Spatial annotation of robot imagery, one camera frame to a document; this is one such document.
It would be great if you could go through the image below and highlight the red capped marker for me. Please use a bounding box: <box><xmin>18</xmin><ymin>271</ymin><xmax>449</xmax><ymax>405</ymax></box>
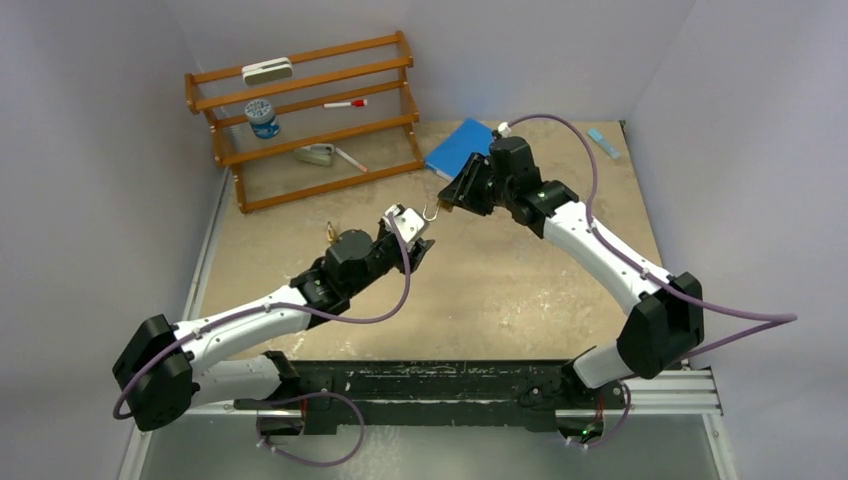
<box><xmin>323</xmin><ymin>99</ymin><xmax>368</xmax><ymax>109</ymax></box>

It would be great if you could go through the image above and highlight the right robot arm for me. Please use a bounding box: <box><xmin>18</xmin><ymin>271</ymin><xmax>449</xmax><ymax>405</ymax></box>
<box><xmin>438</xmin><ymin>137</ymin><xmax>704</xmax><ymax>407</ymax></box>

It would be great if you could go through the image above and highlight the small brass padlock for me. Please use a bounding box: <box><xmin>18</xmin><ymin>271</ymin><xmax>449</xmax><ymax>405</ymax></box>
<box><xmin>421</xmin><ymin>200</ymin><xmax>453</xmax><ymax>222</ymax></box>

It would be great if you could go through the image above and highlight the white stapler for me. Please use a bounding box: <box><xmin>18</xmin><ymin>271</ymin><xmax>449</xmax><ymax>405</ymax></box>
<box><xmin>292</xmin><ymin>143</ymin><xmax>335</xmax><ymax>167</ymax></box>

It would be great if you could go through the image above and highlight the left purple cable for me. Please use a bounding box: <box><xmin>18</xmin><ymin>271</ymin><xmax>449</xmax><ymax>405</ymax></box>
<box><xmin>112</xmin><ymin>213</ymin><xmax>413</xmax><ymax>421</ymax></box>

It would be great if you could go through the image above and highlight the blue folder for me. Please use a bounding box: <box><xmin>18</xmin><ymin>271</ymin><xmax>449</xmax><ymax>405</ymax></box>
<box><xmin>425</xmin><ymin>118</ymin><xmax>493</xmax><ymax>181</ymax></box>

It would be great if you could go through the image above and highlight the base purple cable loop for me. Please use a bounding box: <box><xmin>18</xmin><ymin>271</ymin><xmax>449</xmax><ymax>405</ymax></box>
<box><xmin>256</xmin><ymin>388</ymin><xmax>368</xmax><ymax>468</ymax></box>

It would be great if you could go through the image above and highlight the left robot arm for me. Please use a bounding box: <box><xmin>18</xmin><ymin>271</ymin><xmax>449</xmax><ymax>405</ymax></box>
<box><xmin>112</xmin><ymin>205</ymin><xmax>434</xmax><ymax>431</ymax></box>

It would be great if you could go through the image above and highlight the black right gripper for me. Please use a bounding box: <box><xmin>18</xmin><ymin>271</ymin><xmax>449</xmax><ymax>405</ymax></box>
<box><xmin>440</xmin><ymin>154</ymin><xmax>515</xmax><ymax>218</ymax></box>

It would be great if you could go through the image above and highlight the light blue marker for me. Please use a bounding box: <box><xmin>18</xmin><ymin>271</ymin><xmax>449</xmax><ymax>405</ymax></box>
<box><xmin>587</xmin><ymin>128</ymin><xmax>621</xmax><ymax>160</ymax></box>

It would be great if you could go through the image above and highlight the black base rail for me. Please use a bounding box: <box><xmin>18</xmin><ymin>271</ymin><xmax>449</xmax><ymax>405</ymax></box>
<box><xmin>234</xmin><ymin>354</ymin><xmax>632</xmax><ymax>440</ymax></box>

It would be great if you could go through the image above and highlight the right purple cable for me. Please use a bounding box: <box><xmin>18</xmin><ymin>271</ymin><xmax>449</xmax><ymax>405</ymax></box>
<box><xmin>496</xmin><ymin>113</ymin><xmax>799</xmax><ymax>362</ymax></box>

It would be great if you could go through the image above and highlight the blue white jar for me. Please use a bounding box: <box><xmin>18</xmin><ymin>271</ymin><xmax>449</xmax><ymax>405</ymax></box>
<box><xmin>244</xmin><ymin>98</ymin><xmax>280</xmax><ymax>140</ymax></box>

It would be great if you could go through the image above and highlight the white eraser block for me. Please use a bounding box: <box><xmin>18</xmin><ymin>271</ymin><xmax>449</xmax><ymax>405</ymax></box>
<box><xmin>241</xmin><ymin>57</ymin><xmax>293</xmax><ymax>87</ymax></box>

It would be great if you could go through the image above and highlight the orange tipped pen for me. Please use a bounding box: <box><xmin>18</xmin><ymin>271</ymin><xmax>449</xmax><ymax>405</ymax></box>
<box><xmin>335</xmin><ymin>147</ymin><xmax>369</xmax><ymax>173</ymax></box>

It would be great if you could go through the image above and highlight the wooden tiered rack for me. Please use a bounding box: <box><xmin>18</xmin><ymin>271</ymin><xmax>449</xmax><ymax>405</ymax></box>
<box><xmin>184</xmin><ymin>30</ymin><xmax>425</xmax><ymax>214</ymax></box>

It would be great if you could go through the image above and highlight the large brass padlock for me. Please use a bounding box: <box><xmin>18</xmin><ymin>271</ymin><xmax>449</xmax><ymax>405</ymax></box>
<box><xmin>326</xmin><ymin>222</ymin><xmax>339</xmax><ymax>244</ymax></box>

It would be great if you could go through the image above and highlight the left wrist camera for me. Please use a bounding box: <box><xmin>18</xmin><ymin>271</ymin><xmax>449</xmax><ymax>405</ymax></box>
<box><xmin>383</xmin><ymin>204</ymin><xmax>429</xmax><ymax>252</ymax></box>

